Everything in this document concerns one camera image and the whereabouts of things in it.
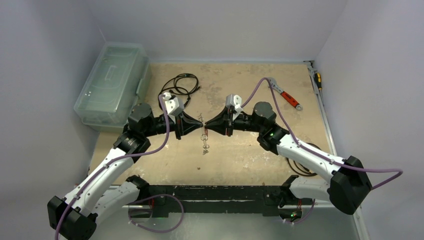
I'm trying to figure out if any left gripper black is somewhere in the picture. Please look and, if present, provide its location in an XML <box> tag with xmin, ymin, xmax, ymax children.
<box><xmin>143</xmin><ymin>110</ymin><xmax>203</xmax><ymax>140</ymax></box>

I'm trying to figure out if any grey metal key organiser ring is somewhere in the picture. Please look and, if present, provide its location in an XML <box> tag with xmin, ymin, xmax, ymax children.
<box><xmin>197</xmin><ymin>113</ymin><xmax>211</xmax><ymax>156</ymax></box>

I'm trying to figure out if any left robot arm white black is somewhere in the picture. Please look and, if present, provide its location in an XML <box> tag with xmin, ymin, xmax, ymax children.
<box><xmin>47</xmin><ymin>100</ymin><xmax>203</xmax><ymax>240</ymax></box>

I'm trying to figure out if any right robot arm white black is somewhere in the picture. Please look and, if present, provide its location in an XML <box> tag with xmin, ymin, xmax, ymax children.
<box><xmin>205</xmin><ymin>101</ymin><xmax>372</xmax><ymax>215</ymax></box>

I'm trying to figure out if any clear plastic storage box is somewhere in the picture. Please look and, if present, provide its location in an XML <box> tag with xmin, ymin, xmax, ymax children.
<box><xmin>73</xmin><ymin>41</ymin><xmax>152</xmax><ymax>133</ymax></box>

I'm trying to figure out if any yellow black screwdriver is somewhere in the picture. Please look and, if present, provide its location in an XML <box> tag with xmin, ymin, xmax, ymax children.
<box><xmin>313</xmin><ymin>72</ymin><xmax>323</xmax><ymax>92</ymax></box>

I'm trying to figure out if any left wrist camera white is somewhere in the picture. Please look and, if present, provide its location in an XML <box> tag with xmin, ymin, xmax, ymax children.
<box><xmin>159</xmin><ymin>92</ymin><xmax>185</xmax><ymax>117</ymax></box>

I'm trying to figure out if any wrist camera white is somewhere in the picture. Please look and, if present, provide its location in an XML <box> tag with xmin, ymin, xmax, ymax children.
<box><xmin>159</xmin><ymin>92</ymin><xmax>185</xmax><ymax>117</ymax></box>
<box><xmin>225</xmin><ymin>94</ymin><xmax>243</xmax><ymax>120</ymax></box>

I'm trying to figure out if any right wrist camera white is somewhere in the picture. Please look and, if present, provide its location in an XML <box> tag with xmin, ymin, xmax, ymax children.
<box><xmin>225</xmin><ymin>94</ymin><xmax>243</xmax><ymax>120</ymax></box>

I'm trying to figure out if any black coiled usb cable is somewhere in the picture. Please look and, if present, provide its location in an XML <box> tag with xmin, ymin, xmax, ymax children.
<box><xmin>157</xmin><ymin>73</ymin><xmax>202</xmax><ymax>109</ymax></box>

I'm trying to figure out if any red handled adjustable wrench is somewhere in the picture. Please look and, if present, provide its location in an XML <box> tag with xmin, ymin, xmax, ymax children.
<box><xmin>268</xmin><ymin>77</ymin><xmax>303</xmax><ymax>111</ymax></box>

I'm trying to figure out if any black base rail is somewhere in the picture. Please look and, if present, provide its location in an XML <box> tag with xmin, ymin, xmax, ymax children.
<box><xmin>122</xmin><ymin>183</ymin><xmax>312</xmax><ymax>218</ymax></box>

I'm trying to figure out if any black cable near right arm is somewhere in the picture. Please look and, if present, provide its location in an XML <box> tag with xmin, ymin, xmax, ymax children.
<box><xmin>286</xmin><ymin>142</ymin><xmax>322</xmax><ymax>177</ymax></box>

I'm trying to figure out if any aluminium frame rail right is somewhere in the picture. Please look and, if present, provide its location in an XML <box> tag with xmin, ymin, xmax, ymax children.
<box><xmin>303</xmin><ymin>61</ymin><xmax>337</xmax><ymax>155</ymax></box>

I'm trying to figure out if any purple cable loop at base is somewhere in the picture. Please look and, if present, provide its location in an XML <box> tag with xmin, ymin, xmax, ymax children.
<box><xmin>127</xmin><ymin>192</ymin><xmax>185</xmax><ymax>233</ymax></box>

